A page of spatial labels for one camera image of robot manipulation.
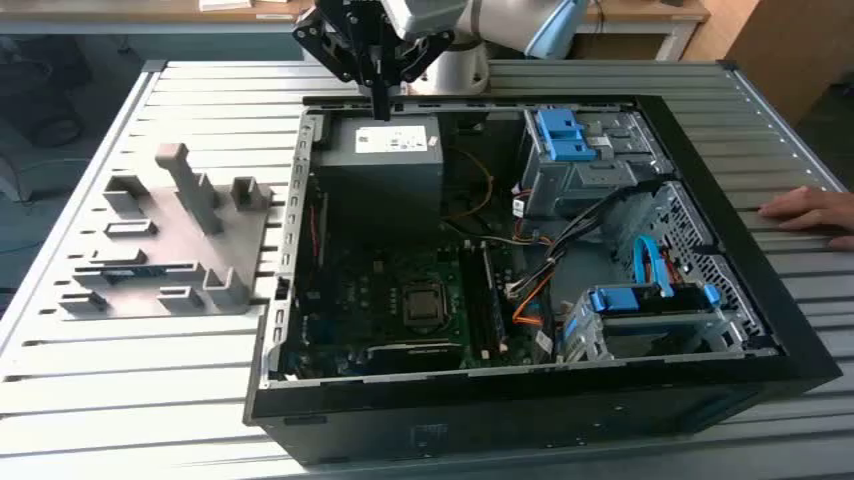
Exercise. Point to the wooden desk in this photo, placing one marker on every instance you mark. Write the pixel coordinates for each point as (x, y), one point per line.
(167, 15)

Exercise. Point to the black office chair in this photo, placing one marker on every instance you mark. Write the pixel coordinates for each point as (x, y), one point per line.
(47, 90)

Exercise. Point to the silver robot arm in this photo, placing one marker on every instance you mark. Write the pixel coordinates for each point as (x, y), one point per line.
(460, 70)

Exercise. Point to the silver CPU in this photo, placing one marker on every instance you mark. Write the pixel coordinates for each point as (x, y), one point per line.
(420, 305)

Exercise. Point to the black RAM slot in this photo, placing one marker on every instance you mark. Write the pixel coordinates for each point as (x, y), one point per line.
(472, 300)

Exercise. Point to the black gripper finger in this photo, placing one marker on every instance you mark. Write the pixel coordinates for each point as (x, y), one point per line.
(427, 47)
(320, 45)

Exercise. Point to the grey power supply unit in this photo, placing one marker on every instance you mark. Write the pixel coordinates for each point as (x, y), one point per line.
(380, 175)

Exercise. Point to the black graphics card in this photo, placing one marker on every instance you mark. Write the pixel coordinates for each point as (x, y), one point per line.
(414, 356)

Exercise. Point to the grey metal disk bay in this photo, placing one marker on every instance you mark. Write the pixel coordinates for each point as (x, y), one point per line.
(667, 325)

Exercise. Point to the white box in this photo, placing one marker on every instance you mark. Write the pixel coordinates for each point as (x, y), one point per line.
(227, 4)

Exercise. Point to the hard disk in blue carrier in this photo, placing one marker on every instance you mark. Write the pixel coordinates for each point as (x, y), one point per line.
(627, 300)

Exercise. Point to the grey metal drive cage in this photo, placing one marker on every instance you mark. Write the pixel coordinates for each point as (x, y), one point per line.
(600, 180)

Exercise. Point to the green RAM stick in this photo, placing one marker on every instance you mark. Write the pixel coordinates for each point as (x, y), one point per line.
(133, 272)

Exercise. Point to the green motherboard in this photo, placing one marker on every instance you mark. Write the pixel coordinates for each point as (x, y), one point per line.
(360, 300)

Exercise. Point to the blue plastic drive bracket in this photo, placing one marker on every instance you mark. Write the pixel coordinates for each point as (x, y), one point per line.
(559, 135)

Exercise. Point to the black open PC case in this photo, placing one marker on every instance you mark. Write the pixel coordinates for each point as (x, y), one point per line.
(467, 415)

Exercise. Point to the brown wooden cabinet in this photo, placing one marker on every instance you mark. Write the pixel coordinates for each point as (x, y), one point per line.
(787, 50)

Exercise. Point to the grey parts rack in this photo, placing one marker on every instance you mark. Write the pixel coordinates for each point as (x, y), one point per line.
(187, 240)

